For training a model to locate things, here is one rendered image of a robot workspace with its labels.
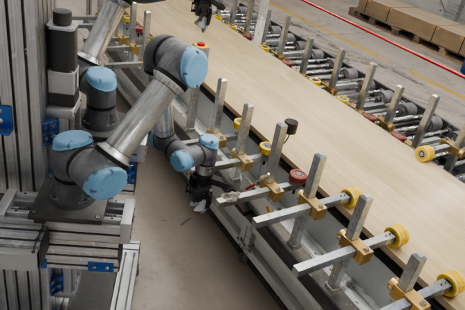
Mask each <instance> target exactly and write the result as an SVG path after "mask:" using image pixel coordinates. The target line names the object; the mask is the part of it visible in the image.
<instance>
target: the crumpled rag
mask: <svg viewBox="0 0 465 310"><path fill-rule="evenodd" d="M239 196H241V195H240V192H238V191H237V192H233V191H231V192H229V193H225V194H221V198H222V199H226V202H231V203H233V202H234V201H237V199H239Z"/></svg>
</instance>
